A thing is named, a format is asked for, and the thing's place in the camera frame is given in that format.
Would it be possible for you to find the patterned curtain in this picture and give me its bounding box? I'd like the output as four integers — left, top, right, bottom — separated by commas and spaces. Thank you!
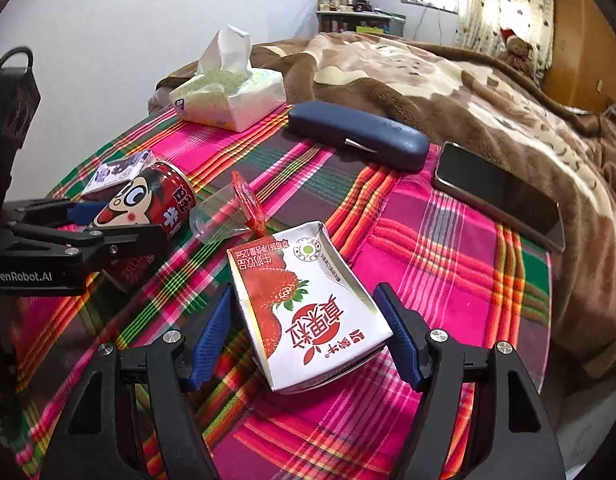
455, 0, 556, 68

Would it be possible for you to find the dark blue glasses case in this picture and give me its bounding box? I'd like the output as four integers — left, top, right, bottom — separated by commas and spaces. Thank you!
287, 101, 431, 173

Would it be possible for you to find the shelf with bottles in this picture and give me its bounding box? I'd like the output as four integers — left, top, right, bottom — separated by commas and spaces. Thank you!
315, 0, 406, 38

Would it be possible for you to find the black smartphone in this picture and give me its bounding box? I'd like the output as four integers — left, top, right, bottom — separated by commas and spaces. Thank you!
432, 141, 568, 253

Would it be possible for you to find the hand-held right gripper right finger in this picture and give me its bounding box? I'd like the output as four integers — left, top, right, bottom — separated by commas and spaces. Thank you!
373, 282, 569, 480

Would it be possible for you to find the brown patterned blanket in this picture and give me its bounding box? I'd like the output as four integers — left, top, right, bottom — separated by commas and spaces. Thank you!
148, 32, 616, 381

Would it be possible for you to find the pink green plaid cloth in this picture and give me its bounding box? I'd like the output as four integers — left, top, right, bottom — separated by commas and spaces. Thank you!
8, 102, 554, 480

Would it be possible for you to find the red cartoon drink can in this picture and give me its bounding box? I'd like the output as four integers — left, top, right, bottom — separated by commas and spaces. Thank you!
85, 160, 198, 293

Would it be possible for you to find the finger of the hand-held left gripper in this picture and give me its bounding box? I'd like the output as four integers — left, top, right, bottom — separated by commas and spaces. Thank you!
8, 222, 170, 274
0, 197, 111, 228

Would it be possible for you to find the wooden wardrobe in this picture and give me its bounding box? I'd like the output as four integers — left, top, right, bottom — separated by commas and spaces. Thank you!
540, 0, 616, 113

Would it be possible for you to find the yellow tissue pack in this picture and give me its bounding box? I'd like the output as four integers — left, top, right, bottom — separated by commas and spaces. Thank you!
168, 24, 287, 133

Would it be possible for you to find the strawberry milk carton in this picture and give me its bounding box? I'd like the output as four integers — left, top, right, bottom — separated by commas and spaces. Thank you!
226, 220, 394, 394

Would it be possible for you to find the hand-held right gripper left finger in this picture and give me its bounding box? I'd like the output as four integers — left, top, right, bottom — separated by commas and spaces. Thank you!
40, 284, 236, 480

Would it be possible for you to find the clear cup with red lid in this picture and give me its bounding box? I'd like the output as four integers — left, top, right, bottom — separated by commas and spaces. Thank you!
189, 171, 268, 246

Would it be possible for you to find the purple milk carton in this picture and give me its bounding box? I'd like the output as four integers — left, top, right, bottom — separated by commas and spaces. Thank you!
80, 149, 156, 196

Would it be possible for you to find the brown teddy bear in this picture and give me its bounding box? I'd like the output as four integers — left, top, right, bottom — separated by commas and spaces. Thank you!
500, 27, 536, 73

